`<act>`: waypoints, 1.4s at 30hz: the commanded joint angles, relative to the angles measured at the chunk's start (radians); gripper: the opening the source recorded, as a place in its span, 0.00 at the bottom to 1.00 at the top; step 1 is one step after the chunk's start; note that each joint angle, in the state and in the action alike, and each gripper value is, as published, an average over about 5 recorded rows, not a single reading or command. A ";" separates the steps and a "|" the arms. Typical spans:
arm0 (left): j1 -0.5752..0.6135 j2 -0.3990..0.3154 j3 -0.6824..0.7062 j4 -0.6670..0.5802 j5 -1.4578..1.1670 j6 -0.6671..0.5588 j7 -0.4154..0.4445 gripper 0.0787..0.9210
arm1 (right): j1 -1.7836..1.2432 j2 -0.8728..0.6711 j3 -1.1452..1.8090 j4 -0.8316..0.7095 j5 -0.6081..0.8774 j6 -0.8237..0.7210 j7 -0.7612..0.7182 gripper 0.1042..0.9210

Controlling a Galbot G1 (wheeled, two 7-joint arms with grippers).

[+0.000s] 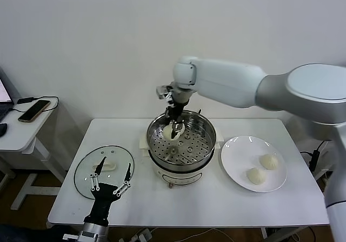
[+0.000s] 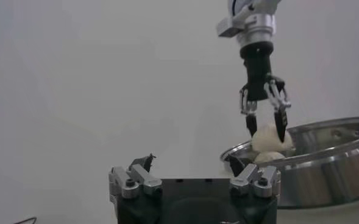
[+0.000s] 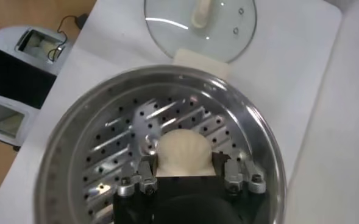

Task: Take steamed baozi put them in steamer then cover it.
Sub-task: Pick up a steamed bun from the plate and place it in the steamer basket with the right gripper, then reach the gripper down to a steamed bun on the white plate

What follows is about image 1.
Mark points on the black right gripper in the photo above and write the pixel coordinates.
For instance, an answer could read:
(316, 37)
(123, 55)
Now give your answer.
(175, 112)

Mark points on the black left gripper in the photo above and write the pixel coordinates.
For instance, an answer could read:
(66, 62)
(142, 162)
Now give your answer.
(102, 198)

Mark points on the round glass pot lid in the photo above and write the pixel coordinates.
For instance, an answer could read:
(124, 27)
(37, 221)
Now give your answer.
(113, 158)

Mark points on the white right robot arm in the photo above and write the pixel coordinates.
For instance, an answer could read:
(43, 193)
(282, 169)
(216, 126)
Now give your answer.
(229, 85)

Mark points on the stainless steel steamer basket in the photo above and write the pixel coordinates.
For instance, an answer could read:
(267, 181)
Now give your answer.
(200, 133)

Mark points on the white electric cooker base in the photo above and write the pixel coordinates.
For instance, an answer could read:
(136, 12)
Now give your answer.
(178, 178)

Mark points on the white round plate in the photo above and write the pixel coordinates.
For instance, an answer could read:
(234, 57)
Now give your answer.
(238, 158)

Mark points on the white power strip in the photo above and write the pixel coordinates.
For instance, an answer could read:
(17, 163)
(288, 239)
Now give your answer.
(143, 236)

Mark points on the gold-edged black smartphone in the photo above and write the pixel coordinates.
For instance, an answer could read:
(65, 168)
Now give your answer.
(33, 111)

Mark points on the white side table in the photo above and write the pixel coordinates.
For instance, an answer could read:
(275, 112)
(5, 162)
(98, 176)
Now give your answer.
(16, 136)

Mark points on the black computer mouse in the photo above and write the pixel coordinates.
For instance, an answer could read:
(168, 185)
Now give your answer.
(2, 129)

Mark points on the open laptop with pale screen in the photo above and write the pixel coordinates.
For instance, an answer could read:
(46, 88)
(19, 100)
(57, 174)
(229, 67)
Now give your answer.
(3, 109)

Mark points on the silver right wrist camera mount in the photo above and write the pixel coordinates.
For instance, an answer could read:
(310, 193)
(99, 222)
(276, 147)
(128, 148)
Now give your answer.
(162, 91)

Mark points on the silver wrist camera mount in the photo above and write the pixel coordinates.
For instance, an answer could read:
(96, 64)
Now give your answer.
(162, 91)
(70, 236)

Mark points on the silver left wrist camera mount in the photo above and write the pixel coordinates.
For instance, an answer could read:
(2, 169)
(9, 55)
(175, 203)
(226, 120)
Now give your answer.
(70, 236)

